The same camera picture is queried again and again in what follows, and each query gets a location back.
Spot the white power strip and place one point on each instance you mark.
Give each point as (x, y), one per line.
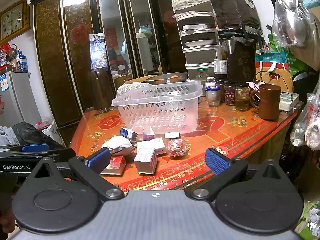
(288, 100)

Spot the red printed box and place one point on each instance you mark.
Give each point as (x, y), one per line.
(222, 151)

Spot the white mesh food cover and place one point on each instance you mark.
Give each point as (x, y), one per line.
(130, 88)

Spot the white carton box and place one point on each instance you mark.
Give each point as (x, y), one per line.
(152, 145)

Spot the plastic bag with metal bowls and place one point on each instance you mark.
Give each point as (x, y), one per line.
(291, 22)

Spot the white pouch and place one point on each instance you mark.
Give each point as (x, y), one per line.
(117, 142)

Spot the red cigarette box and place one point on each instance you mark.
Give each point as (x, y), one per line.
(116, 166)

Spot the red printed table cover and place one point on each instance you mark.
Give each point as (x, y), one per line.
(225, 132)

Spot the white lid glass jar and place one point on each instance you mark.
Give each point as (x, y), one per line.
(210, 81)

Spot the white plate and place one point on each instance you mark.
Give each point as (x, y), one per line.
(198, 43)

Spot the green shopping bag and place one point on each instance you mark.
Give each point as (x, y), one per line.
(296, 62)

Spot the red candy ball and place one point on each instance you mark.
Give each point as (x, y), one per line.
(177, 147)

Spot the small white box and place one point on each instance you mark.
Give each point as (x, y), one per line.
(172, 135)

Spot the purple and white box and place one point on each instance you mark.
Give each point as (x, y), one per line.
(148, 134)

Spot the brown thermos jug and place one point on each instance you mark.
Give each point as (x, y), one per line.
(101, 90)

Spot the white floor carton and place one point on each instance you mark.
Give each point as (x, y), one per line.
(51, 131)

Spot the dark lacquered wardrobe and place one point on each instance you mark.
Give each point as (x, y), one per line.
(57, 62)

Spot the clear plastic basket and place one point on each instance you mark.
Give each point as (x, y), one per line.
(160, 115)

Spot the dark glass jar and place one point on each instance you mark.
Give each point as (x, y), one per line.
(220, 90)

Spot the blue lid glass jar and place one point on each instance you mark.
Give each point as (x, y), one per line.
(213, 96)

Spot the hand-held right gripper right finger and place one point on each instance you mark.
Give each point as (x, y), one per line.
(216, 162)

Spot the blue and white box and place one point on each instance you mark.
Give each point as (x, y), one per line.
(128, 133)

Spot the metal kettle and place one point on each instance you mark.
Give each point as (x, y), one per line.
(13, 52)

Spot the brown cup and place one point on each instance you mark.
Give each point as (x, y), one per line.
(269, 102)

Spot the round back wooden chair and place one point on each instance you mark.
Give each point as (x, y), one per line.
(282, 78)

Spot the orange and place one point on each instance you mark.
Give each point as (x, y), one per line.
(173, 76)

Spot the tiered mesh food rack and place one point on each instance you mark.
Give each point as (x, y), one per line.
(197, 55)

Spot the jar with yellow liquid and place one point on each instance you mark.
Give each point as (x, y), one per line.
(242, 97)

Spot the grey cloth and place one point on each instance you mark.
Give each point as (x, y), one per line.
(7, 135)

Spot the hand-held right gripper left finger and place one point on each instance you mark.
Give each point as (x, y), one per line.
(98, 159)

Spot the empty glass jar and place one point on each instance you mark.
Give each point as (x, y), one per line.
(202, 76)

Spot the metal bowl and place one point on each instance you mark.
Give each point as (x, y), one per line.
(162, 78)

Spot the white plastic bag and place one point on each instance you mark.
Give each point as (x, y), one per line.
(306, 122)

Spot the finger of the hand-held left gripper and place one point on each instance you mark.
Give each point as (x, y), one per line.
(35, 147)
(62, 153)

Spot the framed wall clock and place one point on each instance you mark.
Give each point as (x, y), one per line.
(11, 21)

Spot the red gift bag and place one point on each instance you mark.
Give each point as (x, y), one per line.
(280, 66)

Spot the black bag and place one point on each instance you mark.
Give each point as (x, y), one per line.
(32, 133)

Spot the purple label jar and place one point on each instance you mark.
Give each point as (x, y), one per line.
(230, 93)

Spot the grey refrigerator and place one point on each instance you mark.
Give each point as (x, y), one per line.
(15, 100)

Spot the blue label bottle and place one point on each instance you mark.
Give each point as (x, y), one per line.
(23, 63)

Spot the silver box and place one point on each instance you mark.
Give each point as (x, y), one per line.
(146, 160)

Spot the dark bottle with white label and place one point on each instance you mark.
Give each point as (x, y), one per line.
(220, 67)

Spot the hanging printed packet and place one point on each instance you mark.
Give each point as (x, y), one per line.
(98, 52)

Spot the key bunch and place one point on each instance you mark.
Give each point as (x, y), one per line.
(103, 110)

